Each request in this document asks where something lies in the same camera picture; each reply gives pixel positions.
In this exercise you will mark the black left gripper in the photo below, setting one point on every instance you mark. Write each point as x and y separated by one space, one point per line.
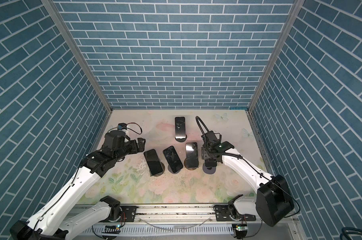
135 149

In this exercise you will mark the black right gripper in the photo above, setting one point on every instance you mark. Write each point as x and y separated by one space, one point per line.
203 152

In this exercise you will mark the purple metal phone stand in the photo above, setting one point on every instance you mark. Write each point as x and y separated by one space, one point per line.
209 169

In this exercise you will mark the wooden base phone stand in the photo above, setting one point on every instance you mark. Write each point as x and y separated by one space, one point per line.
191 166

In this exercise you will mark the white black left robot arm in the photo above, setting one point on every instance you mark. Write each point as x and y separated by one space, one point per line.
49 222

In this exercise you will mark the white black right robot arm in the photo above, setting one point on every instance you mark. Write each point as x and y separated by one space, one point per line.
273 199

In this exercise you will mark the black stand far left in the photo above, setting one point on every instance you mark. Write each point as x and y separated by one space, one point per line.
157 174

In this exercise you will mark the right controller board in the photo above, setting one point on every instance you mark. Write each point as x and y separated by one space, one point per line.
241 228

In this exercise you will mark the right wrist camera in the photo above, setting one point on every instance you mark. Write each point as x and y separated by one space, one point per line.
223 147

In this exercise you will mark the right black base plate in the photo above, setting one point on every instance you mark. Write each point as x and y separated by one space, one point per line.
226 213

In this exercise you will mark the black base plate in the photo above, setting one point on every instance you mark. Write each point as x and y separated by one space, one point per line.
128 213
226 213

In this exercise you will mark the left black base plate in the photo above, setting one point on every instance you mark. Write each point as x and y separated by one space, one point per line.
128 213

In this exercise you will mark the aluminium mounting rail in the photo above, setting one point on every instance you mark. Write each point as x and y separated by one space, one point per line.
178 213

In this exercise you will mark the white slotted cable duct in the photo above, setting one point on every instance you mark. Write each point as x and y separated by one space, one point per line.
165 230

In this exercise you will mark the black cable bundle corner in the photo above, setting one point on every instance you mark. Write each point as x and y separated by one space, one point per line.
348 232

